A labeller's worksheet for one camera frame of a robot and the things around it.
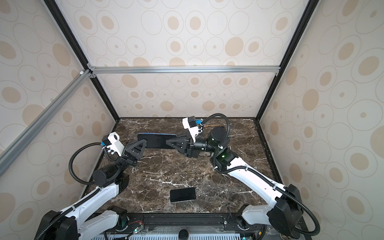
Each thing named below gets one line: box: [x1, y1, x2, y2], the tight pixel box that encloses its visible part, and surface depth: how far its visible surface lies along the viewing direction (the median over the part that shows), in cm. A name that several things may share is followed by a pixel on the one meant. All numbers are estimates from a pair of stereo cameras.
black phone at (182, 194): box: [170, 187, 196, 203], surface depth 83 cm
